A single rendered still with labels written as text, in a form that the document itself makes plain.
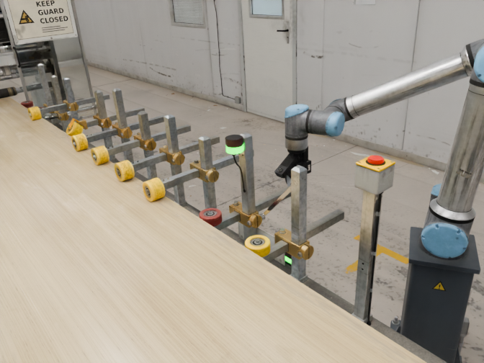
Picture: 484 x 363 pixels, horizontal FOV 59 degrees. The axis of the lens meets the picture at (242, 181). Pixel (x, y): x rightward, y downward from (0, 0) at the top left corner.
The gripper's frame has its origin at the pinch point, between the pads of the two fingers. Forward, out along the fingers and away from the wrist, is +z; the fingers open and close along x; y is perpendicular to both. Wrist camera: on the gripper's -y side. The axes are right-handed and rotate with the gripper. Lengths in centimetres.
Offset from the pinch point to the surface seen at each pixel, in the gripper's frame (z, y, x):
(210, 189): -5.6, -27.7, 19.2
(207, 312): -8, -71, -39
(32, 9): -67, -16, 247
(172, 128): -26, -27, 44
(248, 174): -20.4, -28.1, -5.8
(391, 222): 83, 130, 29
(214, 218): -8.0, -42.7, -3.8
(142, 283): -8, -78, -17
